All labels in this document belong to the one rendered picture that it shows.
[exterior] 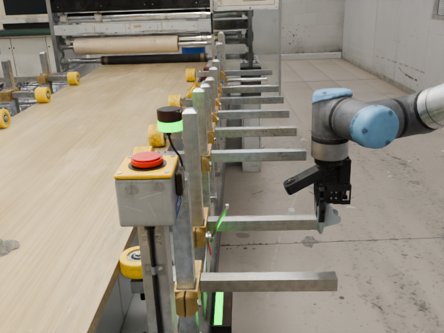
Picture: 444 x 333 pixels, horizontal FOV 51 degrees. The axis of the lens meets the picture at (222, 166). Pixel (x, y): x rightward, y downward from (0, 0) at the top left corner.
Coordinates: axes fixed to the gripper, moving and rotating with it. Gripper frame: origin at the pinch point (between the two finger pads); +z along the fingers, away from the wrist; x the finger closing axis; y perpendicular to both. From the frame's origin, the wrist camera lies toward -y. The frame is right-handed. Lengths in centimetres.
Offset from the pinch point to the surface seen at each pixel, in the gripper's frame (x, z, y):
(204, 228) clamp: -6.6, -4.2, -29.2
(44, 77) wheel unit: 170, -15, -138
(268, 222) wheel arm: -1.5, -3.1, -13.0
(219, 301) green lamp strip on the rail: -13.7, 12.2, -26.0
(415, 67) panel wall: 522, 45, 211
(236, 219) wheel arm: -0.4, -3.6, -21.3
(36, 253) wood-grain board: -23, -8, -64
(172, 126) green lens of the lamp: -7.0, -30.9, -35.1
